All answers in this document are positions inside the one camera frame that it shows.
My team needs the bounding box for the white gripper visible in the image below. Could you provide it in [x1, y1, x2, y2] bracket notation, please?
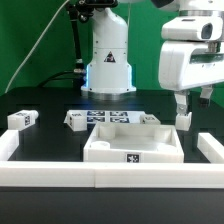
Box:
[158, 16, 224, 116]

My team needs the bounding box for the white square tabletop part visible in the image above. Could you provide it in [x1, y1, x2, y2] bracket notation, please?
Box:
[83, 122, 184, 163]

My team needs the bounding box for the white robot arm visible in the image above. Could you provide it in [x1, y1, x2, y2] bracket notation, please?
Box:
[82, 0, 224, 117]

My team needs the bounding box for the printed marker sheet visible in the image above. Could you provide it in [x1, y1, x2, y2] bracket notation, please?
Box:
[73, 110, 145, 124]

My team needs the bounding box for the white U-shaped fence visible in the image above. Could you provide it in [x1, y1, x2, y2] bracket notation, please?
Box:
[0, 130, 224, 189]

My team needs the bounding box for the black cable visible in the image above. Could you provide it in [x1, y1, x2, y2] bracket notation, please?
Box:
[39, 70, 88, 89]

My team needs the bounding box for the white cable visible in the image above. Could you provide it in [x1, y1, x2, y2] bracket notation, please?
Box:
[4, 0, 72, 95]

